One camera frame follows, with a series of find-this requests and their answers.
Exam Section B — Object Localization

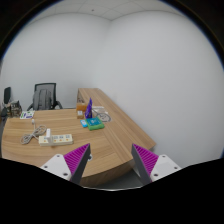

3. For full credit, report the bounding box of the black office chair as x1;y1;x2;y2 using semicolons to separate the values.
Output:
27;83;62;111

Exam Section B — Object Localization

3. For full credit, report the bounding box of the white charger plug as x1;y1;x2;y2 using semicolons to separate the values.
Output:
46;128;53;146

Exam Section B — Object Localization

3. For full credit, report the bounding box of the green box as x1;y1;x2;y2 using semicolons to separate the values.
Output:
86;117;104;131

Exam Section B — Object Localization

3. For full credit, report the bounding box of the dark metallic desk ornament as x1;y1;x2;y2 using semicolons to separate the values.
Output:
11;101;22;117

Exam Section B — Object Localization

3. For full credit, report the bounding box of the white flat box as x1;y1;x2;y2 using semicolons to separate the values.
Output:
92;106;106;114

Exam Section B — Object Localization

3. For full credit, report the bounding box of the white round clock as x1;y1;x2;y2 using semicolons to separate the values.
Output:
97;113;111;122

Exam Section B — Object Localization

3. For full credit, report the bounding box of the white coiled charger cable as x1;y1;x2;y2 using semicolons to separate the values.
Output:
20;118;47;146

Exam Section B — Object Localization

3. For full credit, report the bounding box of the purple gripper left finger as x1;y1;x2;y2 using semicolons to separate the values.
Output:
41;144;91;185

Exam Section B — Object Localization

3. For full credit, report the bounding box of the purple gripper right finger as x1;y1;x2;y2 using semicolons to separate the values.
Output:
131;144;180;185

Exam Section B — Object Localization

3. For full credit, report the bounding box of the purple bottle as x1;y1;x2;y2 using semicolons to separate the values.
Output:
85;97;92;118

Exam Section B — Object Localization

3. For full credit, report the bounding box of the small blue box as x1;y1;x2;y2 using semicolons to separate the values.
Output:
80;120;88;128

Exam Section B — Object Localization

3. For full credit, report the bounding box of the white sticker sheet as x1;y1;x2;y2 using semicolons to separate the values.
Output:
20;111;35;119

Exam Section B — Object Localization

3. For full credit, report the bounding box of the grey backpack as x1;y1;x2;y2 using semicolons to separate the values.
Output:
33;89;51;110

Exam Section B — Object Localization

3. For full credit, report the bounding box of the white power strip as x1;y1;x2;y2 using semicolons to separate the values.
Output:
39;134;73;146

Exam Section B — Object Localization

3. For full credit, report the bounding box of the orange cardboard box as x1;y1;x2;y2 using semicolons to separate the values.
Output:
76;103;87;119

